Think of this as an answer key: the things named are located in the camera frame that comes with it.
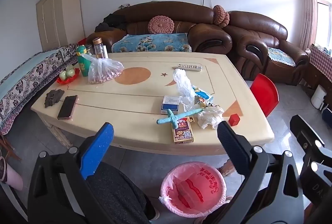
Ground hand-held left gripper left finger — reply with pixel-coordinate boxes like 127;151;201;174
27;122;115;224

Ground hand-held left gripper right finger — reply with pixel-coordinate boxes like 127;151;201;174
205;121;310;224

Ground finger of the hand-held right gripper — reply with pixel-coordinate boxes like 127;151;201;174
290;115;332;204

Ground white tissue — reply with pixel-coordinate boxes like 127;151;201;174
198;106;224;129

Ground playing card box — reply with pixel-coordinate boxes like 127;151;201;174
172;116;195;144

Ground trash bin with pink bag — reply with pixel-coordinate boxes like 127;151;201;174
159;162;227;217

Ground teal plastic toy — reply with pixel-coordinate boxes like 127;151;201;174
156;108;203;129

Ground blue white small box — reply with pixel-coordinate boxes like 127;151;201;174
161;95;180;115

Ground blue plastic container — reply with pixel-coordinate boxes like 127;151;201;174
321;107;332;123

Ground person's leg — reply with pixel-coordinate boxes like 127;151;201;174
87;162;156;224

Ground black smartphone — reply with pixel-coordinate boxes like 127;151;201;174
57;95;78;120

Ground cream coffee table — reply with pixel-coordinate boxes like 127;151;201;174
31;52;275;155

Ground blue cartoon print box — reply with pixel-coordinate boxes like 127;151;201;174
193;86;214;103

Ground white appliance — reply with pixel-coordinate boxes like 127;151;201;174
311;84;327;109

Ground red plastic stool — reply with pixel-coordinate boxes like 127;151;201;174
250;73;279;118

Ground red fruit plate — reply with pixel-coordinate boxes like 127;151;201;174
56;68;80;84

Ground clear bag of peanuts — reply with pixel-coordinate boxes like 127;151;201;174
82;54;124;84

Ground clear white plastic bag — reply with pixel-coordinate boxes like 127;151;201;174
173;69;196;113

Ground green cartoon bottle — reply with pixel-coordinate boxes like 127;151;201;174
76;45;91;76

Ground pink cup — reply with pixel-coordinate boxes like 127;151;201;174
0;157;24;191

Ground white remote control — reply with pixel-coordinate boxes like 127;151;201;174
178;63;202;72

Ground red checked cloth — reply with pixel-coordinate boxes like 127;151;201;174
310;44;332;84

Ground bed with patterned cover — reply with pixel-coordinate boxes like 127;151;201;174
0;44;86;136

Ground glass bottle with brown lid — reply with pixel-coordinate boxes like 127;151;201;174
93;37;109;60

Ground blue armchair seat cover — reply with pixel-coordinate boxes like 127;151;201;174
267;46;296;67

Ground brown leather sofa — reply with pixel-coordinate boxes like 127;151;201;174
85;1;232;54

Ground brown leather armchair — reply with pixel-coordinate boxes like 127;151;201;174
223;11;310;86

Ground blue floral sofa cover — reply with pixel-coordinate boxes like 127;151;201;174
111;33;192;53

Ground pink round cushion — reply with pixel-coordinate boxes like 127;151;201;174
213;5;224;25
148;16;175;34
220;12;230;28

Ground black clothes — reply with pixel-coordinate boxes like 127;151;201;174
95;13;127;32

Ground window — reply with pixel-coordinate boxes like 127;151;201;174
312;0;332;48

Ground cream wardrobe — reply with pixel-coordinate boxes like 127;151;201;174
36;0;86;52

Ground pink curtain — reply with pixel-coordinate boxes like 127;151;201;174
300;0;318;52

